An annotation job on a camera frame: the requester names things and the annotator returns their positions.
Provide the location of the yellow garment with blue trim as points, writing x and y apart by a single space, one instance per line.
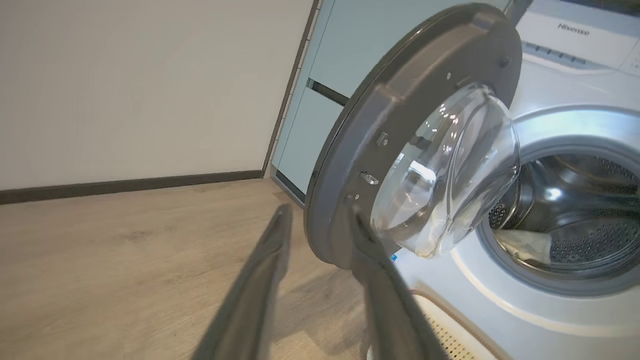
525 247

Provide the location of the white Hisense detergent drawer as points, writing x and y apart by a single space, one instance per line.
575 40

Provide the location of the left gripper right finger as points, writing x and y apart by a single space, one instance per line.
390 310

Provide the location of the dark baseboard strip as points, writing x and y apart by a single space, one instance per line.
125 184

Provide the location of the dark round washer door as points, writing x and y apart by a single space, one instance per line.
380 115

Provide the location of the white front-load washing machine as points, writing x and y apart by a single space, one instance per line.
525 320

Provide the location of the cream perforated laundry basket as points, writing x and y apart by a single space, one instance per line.
450 335

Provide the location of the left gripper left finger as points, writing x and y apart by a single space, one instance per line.
250 300

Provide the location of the stainless steel washing machine drum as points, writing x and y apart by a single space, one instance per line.
590 210

